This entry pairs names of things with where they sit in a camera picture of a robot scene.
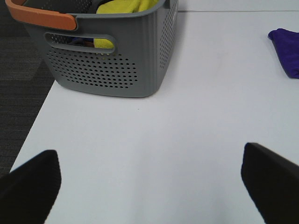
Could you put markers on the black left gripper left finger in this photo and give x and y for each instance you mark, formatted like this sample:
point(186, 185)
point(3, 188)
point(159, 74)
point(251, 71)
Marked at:
point(28, 193)

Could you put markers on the yellow-green towel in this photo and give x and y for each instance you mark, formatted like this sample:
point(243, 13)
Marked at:
point(121, 6)

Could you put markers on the grey perforated plastic basket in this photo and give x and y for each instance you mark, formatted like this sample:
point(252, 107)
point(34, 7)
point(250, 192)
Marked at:
point(131, 52)

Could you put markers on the purple towel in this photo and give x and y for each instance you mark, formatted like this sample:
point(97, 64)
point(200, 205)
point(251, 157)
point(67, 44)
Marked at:
point(286, 44)

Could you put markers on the dark blue cloth in basket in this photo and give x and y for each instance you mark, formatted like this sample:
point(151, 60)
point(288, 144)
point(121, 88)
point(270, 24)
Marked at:
point(84, 42)

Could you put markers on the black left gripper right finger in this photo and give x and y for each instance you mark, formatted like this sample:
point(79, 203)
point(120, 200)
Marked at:
point(272, 182)

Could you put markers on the orange basket handle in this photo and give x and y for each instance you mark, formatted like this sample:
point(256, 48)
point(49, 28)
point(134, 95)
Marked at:
point(40, 17)

